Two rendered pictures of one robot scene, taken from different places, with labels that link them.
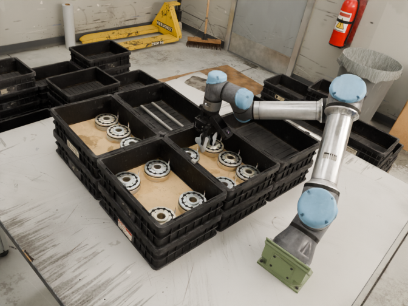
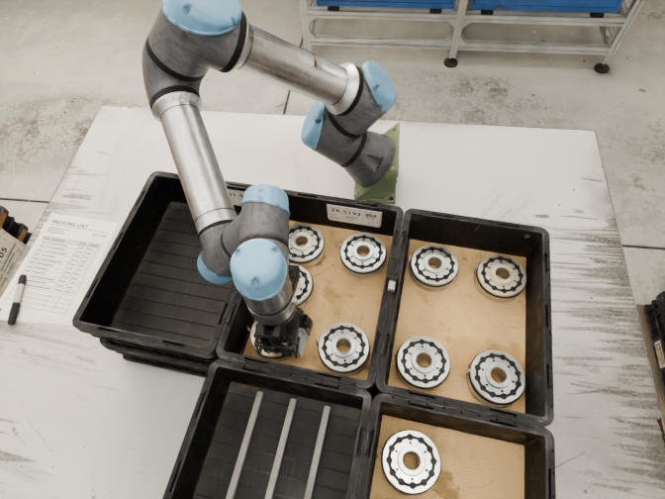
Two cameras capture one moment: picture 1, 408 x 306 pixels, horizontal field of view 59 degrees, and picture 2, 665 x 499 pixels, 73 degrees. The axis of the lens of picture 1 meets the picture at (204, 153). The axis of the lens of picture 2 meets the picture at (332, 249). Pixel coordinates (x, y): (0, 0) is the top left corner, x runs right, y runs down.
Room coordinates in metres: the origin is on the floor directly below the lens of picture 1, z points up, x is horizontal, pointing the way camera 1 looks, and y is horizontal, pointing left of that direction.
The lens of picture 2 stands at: (1.34, 0.33, 1.73)
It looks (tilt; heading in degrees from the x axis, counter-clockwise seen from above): 59 degrees down; 245
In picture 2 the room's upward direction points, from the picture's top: 5 degrees counter-clockwise
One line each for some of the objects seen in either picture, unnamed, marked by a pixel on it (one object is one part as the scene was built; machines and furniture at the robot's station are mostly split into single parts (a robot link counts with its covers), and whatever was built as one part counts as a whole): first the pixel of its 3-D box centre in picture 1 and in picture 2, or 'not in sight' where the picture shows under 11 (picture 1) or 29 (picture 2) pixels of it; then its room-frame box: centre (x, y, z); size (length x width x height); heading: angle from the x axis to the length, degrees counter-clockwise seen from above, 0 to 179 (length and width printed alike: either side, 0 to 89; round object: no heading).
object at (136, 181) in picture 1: (126, 180); (497, 375); (0.99, 0.27, 0.86); 0.10 x 0.10 x 0.01
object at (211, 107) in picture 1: (211, 103); (273, 300); (1.30, 0.00, 1.07); 0.08 x 0.08 x 0.05
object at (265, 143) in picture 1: (265, 141); (188, 265); (1.42, -0.27, 0.87); 0.40 x 0.30 x 0.11; 47
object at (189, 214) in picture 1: (161, 178); (468, 304); (0.97, 0.14, 0.92); 0.40 x 0.30 x 0.02; 47
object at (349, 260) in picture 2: (223, 185); (363, 251); (1.07, -0.10, 0.86); 0.10 x 0.10 x 0.01
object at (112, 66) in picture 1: (101, 74); not in sight; (2.75, 0.97, 0.37); 0.40 x 0.30 x 0.45; 143
